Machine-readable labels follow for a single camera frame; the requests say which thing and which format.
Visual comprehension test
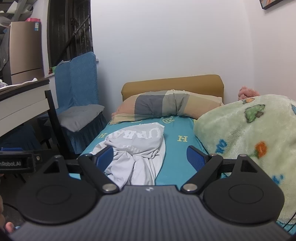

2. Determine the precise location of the white crumpled cloth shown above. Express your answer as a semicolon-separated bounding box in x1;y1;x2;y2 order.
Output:
0;78;37;90

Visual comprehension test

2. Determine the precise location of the green printed fleece blanket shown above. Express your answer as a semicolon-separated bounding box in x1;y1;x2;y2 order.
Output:
193;94;296;226

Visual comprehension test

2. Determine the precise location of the mustard yellow headboard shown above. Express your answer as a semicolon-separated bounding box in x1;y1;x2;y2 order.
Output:
121;74;225;105

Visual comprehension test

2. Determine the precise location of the framed wall picture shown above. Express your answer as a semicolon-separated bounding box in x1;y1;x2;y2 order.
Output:
259;0;281;10

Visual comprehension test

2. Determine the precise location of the window with dark grille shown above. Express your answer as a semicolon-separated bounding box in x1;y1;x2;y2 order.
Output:
47;0;94;67

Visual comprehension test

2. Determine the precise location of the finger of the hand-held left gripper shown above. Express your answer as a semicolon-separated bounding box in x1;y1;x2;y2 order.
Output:
31;150;55;172

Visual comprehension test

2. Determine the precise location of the patchwork colour-block pillow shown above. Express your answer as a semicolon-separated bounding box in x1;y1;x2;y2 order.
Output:
112;89;224;126

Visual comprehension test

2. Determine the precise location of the person's left hand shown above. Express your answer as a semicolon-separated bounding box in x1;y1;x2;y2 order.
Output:
0;196;15;233

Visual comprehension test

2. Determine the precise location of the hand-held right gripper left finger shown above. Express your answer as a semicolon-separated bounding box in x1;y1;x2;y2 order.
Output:
35;146;119;193

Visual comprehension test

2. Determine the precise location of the blue covered chair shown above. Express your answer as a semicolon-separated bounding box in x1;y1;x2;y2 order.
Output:
44;51;108;154

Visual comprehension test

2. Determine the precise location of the white printed t-shirt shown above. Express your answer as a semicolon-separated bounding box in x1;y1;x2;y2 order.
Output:
91;122;166;189

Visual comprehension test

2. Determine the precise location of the beige refrigerator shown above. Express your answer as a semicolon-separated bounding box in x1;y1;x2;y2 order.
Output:
7;21;44;85

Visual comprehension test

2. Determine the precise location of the teal patterned bed sheet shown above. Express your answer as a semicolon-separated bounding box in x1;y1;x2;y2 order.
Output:
80;115;296;234

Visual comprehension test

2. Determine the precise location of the white desk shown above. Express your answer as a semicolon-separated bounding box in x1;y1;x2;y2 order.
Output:
0;77;51;138

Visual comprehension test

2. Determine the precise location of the grey seat cushion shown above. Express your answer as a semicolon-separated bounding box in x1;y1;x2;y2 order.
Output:
59;104;105;132

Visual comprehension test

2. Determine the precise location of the pink plush toy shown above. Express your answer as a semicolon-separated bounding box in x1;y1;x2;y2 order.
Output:
238;86;260;100

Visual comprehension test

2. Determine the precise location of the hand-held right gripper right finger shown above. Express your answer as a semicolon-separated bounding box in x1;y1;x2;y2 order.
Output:
180;146;262;193

